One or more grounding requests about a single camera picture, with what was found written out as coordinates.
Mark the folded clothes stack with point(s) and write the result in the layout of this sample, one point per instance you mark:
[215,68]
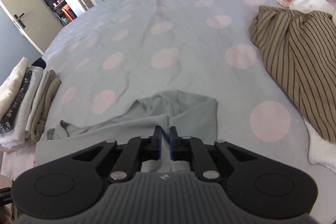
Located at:
[26,98]

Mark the brown striped garment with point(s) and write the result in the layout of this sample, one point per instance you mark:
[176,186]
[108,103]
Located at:
[298,51]

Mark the person's left hand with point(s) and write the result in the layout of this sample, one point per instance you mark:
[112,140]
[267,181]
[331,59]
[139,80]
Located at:
[5,182]

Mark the grey pink-dotted bedspread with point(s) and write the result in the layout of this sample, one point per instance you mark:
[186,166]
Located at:
[122,51]

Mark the grey long-sleeve shirt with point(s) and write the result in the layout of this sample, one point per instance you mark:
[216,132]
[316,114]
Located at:
[191,114]

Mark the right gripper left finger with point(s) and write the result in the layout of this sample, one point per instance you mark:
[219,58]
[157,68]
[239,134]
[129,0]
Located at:
[138,150]

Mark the white towel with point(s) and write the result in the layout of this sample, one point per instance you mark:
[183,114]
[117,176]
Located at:
[321,151]

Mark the white room door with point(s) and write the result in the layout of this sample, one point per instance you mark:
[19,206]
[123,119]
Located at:
[34,20]

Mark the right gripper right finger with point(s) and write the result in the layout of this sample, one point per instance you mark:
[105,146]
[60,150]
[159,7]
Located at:
[193,151]

